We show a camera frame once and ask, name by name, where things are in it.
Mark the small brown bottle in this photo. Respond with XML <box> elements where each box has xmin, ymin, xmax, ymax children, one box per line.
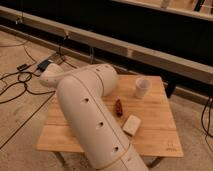
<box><xmin>115</xmin><ymin>99</ymin><xmax>123</xmax><ymax>117</ymax></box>

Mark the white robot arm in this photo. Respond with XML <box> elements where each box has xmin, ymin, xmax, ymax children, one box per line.
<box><xmin>40</xmin><ymin>63</ymin><xmax>149</xmax><ymax>171</ymax></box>

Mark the white plastic cup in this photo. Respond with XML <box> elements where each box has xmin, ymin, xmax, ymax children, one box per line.
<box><xmin>135</xmin><ymin>77</ymin><xmax>152</xmax><ymax>99</ymax></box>

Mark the wooden table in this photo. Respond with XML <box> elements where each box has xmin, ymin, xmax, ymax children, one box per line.
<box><xmin>37</xmin><ymin>75</ymin><xmax>183</xmax><ymax>157</ymax></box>

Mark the white rectangular block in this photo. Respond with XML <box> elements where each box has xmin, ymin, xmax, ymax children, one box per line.
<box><xmin>122</xmin><ymin>115</ymin><xmax>141</xmax><ymax>136</ymax></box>

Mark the black power adapter box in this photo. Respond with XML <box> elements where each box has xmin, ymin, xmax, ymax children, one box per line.
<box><xmin>37</xmin><ymin>60</ymin><xmax>52</xmax><ymax>72</ymax></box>

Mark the small black floor device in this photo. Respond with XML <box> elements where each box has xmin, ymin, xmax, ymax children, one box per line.
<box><xmin>17</xmin><ymin>64</ymin><xmax>29</xmax><ymax>72</ymax></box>

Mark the black floor cable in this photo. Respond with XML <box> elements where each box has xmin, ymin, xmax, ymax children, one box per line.
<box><xmin>0</xmin><ymin>43</ymin><xmax>56</xmax><ymax>105</ymax></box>

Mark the black cable at right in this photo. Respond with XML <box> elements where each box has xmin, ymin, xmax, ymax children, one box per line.
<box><xmin>200</xmin><ymin>97</ymin><xmax>213</xmax><ymax>139</ymax></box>

